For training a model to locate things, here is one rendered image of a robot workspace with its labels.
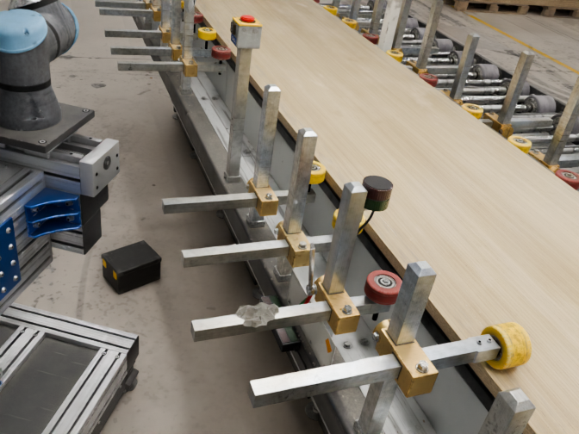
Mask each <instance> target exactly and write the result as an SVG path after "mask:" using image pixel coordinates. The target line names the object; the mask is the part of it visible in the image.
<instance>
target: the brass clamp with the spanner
mask: <svg viewBox="0 0 579 434"><path fill-rule="evenodd" d="M323 279H324V276H321V277H319V278H318V279H316V280H315V282H314V284H315V285H316V287H317V295H316V296H315V298H314V299H315V301H316V302H320V301H326V302H327V304H328V306H330V308H331V310H332V311H331V314H330V318H329V320H327V323H328V324H329V325H330V327H331V329H332V330H333V333H334V335H339V334H344V333H349V332H355V331H356V330H357V327H358V321H359V318H360V313H359V311H358V310H357V308H356V307H355V306H354V304H353V302H352V300H351V299H350V297H349V296H348V294H347V292H346V291H345V290H344V291H343V292H341V293H335V294H328V292H327V291H326V289H325V288H324V286H323V284H322V283H323ZM345 305H350V306H351V307H352V314H350V315H347V314H344V313H343V312H342V309H343V308H344V306H345Z"/></svg>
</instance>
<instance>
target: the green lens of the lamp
mask: <svg viewBox="0 0 579 434"><path fill-rule="evenodd" d="M389 199H390V198H389ZM389 199H388V200H387V201H372V200H370V199H368V198H366V200H365V204H364V208H366V209H368V210H370V211H375V212H381V211H384V210H386V209H387V208H388V205H389Z"/></svg>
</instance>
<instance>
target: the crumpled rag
mask: <svg viewBox="0 0 579 434"><path fill-rule="evenodd" d="M278 313H279V309H278V306H276V305H275V304H271V305H268V304H266V303H263V302H260V303H259V304H257V305H256V306H251V305H246V306H240V307H239V308H238V311H237V312H236V314H237V316H238V317H241V318H243V319H245V320H244V322H243V324H244V326H248V327H249V326H250V327H251V326H252V327H255V328H257V327H258V326H267V322H268V321H270V320H273V319H275V318H276V317H275V316H276V315H277V314H278Z"/></svg>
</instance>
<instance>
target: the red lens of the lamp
mask: <svg viewBox="0 0 579 434"><path fill-rule="evenodd" d="M367 177H369V176H367ZM367 177H365V178H367ZM365 178H364V180H365ZM364 180H363V183H362V185H363V186H364V188H365V189H366V190H367V191H368V193H367V196H366V197H368V198H370V199H372V200H376V201H386V200H388V199H389V198H390V197H391V193H392V189H393V187H394V186H393V183H391V184H392V187H391V188H390V189H387V190H378V189H373V188H371V187H369V186H368V185H367V184H366V183H365V182H364Z"/></svg>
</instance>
